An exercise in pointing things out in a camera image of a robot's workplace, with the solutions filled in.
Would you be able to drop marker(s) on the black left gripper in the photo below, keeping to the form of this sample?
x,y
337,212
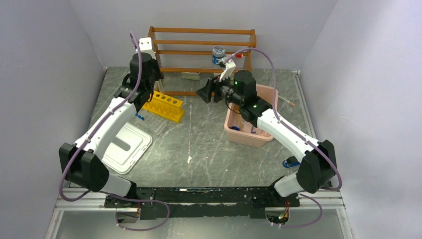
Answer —
x,y
158,75

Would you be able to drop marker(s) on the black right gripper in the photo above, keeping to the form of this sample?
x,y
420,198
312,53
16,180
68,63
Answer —
x,y
205,92

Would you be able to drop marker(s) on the white plastic lid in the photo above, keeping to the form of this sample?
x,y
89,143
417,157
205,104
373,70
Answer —
x,y
126,149

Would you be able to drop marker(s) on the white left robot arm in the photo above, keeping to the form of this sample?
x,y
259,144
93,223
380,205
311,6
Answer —
x,y
81,161

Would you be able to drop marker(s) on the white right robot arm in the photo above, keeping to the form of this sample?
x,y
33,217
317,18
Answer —
x,y
317,163

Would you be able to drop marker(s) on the white box left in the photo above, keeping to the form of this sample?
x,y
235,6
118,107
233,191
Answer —
x,y
191,76

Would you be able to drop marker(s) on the yellow test tube rack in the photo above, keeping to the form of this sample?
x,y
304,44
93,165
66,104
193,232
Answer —
x,y
165,106

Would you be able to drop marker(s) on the wooden shelf rack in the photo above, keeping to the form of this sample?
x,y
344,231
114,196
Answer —
x,y
181,49

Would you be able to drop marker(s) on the blue white jar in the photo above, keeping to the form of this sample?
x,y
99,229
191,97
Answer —
x,y
218,53

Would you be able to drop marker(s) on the pink plastic bin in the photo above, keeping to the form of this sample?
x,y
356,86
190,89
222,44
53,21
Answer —
x,y
244,136

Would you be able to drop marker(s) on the glass rod orange tip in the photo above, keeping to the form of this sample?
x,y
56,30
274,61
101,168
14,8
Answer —
x,y
286,100

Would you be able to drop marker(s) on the blue stapler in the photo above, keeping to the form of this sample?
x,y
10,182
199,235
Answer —
x,y
290,162

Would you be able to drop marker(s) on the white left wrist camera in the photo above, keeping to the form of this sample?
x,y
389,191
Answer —
x,y
146,46

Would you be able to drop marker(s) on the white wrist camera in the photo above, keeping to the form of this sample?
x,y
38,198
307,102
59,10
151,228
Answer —
x,y
228,66
146,46

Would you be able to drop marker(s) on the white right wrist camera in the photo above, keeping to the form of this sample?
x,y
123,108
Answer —
x,y
228,66

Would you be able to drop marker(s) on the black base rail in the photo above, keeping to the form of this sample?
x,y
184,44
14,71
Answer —
x,y
162,202

